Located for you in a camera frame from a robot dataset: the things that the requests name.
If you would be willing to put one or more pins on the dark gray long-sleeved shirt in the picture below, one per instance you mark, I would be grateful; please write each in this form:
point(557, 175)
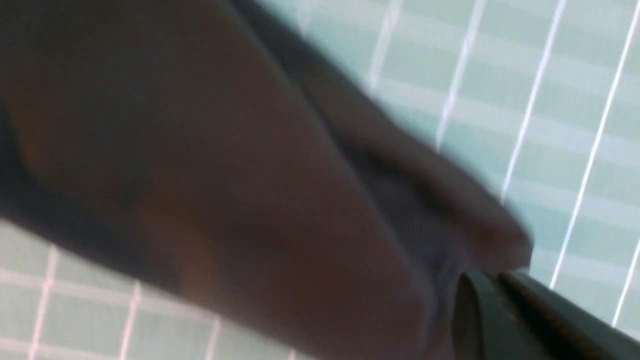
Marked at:
point(203, 147)

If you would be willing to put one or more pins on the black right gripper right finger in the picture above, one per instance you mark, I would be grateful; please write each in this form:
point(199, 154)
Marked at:
point(566, 331)

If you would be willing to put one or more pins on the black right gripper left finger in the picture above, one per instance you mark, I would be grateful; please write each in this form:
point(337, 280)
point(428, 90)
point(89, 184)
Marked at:
point(487, 325)

